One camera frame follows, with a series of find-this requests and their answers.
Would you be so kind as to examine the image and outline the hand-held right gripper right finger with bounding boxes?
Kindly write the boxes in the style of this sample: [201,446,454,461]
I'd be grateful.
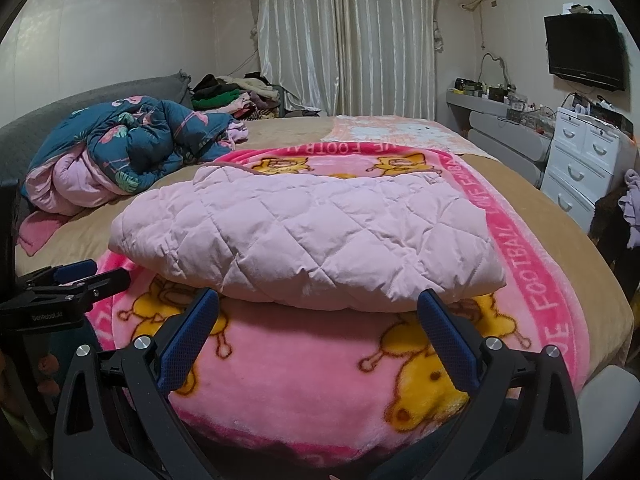
[415,288,586,480]

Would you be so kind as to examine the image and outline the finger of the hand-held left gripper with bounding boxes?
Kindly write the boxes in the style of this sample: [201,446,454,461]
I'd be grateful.
[20,258,99,288]
[52,266,129,311]

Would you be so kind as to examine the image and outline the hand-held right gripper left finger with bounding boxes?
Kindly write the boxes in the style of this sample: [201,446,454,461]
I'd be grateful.
[52,287,222,480]

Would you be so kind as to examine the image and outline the pink quilted jacket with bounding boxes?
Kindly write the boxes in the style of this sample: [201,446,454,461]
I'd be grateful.
[108,164,506,313]

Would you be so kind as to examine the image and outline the dark chair with clothes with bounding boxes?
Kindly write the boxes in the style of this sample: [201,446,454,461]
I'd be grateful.
[590,190,640,261]

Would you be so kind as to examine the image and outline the pile of clothes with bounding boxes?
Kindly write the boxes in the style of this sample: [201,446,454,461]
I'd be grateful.
[191,72,286,122]

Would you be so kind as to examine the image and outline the person's left hand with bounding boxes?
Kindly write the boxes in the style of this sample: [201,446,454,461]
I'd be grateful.
[39,355,58,401]

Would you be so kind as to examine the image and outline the pink towel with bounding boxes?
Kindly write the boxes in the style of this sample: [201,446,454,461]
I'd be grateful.
[17,210,66,256]

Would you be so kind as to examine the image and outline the pink printed blanket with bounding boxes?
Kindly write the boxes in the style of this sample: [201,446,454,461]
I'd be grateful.
[85,145,591,466]

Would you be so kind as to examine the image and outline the blue floral duvet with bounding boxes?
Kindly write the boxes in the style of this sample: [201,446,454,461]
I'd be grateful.
[22,95,249,213]

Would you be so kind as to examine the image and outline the grey headboard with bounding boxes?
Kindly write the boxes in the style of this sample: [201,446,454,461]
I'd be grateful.
[0,72,193,211]

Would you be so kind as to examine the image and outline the grey dresser shelf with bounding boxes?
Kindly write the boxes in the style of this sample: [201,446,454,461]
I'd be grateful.
[446,87,553,186]

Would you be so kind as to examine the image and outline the pink checked cat blanket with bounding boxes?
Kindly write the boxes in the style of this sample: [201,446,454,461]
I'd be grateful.
[320,114,496,161]

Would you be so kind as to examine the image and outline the white drawer cabinet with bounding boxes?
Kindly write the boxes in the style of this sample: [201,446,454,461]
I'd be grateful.
[540,107,638,233]

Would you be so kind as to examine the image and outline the bed with tan sheet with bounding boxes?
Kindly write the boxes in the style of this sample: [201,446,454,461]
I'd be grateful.
[15,115,635,461]

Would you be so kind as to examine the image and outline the purple cloth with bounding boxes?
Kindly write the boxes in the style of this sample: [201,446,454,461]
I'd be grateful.
[619,169,640,248]

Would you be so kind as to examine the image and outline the clutter of small bottles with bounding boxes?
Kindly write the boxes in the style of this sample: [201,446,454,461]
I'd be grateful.
[454,77,556,128]

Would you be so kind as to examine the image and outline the dark flat device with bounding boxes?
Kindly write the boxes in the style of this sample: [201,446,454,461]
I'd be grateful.
[565,92,636,131]

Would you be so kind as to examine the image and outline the white curtain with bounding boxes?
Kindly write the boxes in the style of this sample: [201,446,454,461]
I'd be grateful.
[252,0,441,118]

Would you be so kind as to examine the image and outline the white wall cable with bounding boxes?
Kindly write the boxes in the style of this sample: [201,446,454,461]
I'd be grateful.
[480,52,511,86]

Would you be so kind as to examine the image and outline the black wall television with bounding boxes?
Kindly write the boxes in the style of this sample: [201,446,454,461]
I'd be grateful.
[544,12,628,92]

